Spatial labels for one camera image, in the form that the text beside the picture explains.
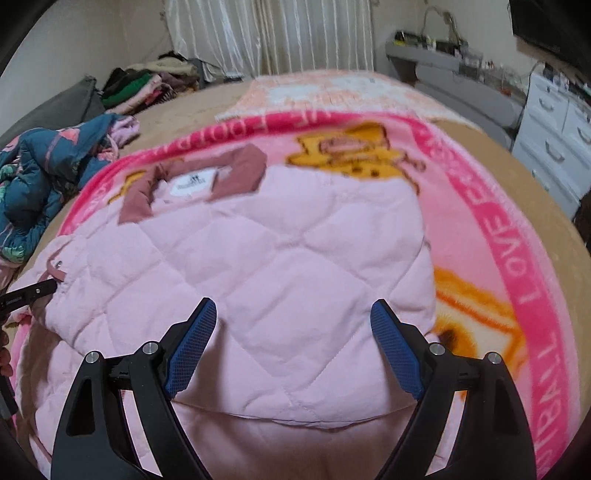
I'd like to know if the white chest of drawers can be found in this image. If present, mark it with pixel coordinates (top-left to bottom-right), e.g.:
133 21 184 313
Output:
510 69 591 219

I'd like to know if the pink quilted jacket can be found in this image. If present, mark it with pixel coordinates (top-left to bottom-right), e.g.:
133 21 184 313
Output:
10 143 438 480

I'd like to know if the bed with tan sheet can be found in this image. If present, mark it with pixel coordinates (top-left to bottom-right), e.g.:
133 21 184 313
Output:
0 69 591 305

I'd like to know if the light pink garment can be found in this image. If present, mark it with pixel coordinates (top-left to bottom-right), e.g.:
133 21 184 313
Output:
102 115 142 152

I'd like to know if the blue floral jacket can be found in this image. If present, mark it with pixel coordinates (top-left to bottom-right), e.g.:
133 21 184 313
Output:
0 113 117 265

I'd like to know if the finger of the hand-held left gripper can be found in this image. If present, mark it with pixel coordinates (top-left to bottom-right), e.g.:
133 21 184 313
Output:
0 281 59 322

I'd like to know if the white striped curtain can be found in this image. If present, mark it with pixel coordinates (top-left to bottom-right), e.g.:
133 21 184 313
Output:
165 0 376 77

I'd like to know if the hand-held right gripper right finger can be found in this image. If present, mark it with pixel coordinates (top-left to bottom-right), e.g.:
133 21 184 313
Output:
370 298 539 480

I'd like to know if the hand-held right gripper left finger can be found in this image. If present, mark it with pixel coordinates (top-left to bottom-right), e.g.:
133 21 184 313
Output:
51 298 218 480

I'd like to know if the grey cushion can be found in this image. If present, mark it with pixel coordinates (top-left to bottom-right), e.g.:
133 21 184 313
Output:
0 76 108 149

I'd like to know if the pile of folded clothes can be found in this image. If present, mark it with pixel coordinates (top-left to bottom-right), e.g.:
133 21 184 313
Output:
99 51 205 114

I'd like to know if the pink printed blanket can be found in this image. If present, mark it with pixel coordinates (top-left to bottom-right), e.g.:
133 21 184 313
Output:
11 108 561 480

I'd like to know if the grey desk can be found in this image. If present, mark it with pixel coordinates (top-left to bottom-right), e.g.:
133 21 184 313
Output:
385 30 528 129

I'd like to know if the row of small desk items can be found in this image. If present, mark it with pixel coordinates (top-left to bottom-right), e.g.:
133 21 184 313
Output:
392 28 486 54

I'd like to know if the peach patterned blanket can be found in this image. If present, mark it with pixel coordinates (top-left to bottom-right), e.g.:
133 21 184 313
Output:
216 69 468 129

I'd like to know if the black television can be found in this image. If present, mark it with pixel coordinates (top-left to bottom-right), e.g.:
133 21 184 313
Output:
507 0 591 71

